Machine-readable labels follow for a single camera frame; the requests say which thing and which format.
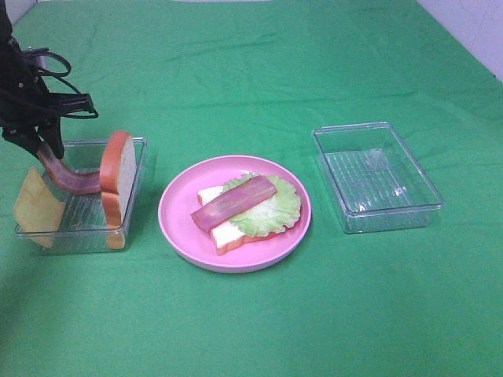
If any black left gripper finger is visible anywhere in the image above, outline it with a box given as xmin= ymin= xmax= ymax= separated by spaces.
xmin=2 ymin=127 xmax=41 ymax=159
xmin=38 ymin=117 xmax=64 ymax=159

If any pink round plate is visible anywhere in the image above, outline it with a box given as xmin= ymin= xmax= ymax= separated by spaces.
xmin=158 ymin=155 xmax=312 ymax=273

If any green tablecloth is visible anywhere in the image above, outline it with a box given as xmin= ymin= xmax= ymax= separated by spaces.
xmin=1 ymin=1 xmax=502 ymax=376

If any yellow cheese slice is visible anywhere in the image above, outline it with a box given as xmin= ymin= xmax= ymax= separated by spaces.
xmin=13 ymin=167 xmax=65 ymax=233

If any pink ham strip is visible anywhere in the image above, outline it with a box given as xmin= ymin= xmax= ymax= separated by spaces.
xmin=191 ymin=175 xmax=277 ymax=232

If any toast bread slice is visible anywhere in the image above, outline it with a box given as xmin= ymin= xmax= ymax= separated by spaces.
xmin=196 ymin=185 xmax=302 ymax=257
xmin=100 ymin=130 xmax=137 ymax=250

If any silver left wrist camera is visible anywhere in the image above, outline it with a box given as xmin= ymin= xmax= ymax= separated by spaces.
xmin=21 ymin=47 xmax=49 ymax=69

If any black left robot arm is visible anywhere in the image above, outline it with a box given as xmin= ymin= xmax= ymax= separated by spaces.
xmin=1 ymin=2 xmax=98 ymax=159

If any clear left plastic container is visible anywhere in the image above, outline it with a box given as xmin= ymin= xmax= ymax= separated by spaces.
xmin=15 ymin=137 xmax=147 ymax=254

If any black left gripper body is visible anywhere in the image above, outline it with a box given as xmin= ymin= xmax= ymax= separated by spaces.
xmin=1 ymin=88 xmax=97 ymax=137

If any green lettuce leaf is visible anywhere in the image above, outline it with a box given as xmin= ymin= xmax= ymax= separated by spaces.
xmin=229 ymin=174 xmax=302 ymax=237

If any upright toast bread slice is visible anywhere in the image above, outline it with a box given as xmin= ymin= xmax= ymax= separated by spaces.
xmin=100 ymin=130 xmax=137 ymax=250

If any streaky bacon strip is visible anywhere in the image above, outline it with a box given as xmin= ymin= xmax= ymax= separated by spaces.
xmin=37 ymin=142 xmax=101 ymax=195

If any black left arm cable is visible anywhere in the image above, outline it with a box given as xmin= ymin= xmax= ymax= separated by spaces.
xmin=15 ymin=46 xmax=100 ymax=120

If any clear plastic container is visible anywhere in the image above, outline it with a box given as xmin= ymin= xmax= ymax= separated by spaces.
xmin=15 ymin=137 xmax=147 ymax=254
xmin=312 ymin=122 xmax=443 ymax=234

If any clear right plastic container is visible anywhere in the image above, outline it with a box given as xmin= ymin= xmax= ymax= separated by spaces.
xmin=312 ymin=122 xmax=443 ymax=234

